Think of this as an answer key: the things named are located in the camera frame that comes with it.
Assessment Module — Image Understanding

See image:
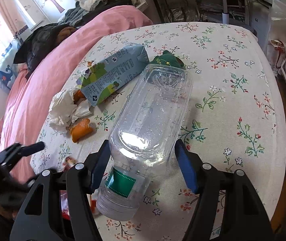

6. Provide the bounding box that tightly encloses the white tissue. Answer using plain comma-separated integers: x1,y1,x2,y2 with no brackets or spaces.
48,88,91,134

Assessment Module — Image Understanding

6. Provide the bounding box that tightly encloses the clear plastic bottle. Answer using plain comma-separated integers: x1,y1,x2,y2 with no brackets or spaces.
97,64,192,221

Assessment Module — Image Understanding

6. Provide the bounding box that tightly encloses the red snack wrapper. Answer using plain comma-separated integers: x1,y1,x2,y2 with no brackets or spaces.
60,156,99,220

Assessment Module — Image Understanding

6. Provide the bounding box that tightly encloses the pink duvet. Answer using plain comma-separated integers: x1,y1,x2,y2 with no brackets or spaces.
0,4,154,184

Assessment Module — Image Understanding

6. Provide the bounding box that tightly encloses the floral bed sheet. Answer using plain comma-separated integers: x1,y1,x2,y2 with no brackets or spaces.
30,22,286,240

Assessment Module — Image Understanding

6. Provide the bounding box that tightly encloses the orange peel piece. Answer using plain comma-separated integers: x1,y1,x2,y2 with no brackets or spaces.
70,118,94,143

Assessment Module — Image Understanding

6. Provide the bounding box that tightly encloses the whale pattern pillow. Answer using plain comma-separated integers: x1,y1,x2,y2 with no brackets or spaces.
0,40,20,94

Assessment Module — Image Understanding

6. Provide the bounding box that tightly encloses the blue green milk carton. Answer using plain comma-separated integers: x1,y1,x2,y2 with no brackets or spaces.
77,43,150,106

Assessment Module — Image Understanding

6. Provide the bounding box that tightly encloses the black jacket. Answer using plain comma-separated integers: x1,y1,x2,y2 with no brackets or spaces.
14,23,77,74

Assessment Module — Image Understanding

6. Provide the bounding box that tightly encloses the green crumpled wrapper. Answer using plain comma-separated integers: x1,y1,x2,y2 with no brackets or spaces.
150,50,185,69

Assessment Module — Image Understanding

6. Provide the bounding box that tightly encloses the clothes pile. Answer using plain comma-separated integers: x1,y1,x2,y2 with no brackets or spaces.
58,0,139,27

